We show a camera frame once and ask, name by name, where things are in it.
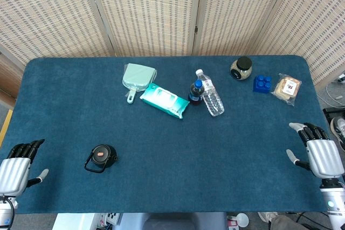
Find white cable on floor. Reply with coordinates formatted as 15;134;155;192
316;80;345;108

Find blue table cloth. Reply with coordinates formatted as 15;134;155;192
0;54;338;214

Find round glass jar black lid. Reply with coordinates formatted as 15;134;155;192
230;56;253;81

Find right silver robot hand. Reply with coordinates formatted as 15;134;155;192
286;122;345;179

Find blue toy building block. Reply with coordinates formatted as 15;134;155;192
252;74;272;95

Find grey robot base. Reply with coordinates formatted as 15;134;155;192
118;212;229;230

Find packaged biscuits in clear bag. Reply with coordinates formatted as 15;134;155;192
271;73;302;107

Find white sneaker with grey trouser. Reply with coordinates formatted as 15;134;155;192
258;211;311;230

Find woven folding screen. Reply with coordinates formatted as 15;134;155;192
0;0;345;90

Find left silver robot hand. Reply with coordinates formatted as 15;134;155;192
0;138;50;197

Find dark soda bottle blue cap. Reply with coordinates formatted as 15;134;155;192
188;79;204;106

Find clear water bottle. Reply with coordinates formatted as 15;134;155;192
195;69;225;117

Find light green dustpan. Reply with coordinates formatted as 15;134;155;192
122;62;157;104

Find white power strip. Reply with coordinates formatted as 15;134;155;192
104;212;121;225

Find teal wet wipes pack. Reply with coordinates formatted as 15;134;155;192
139;82;190;120

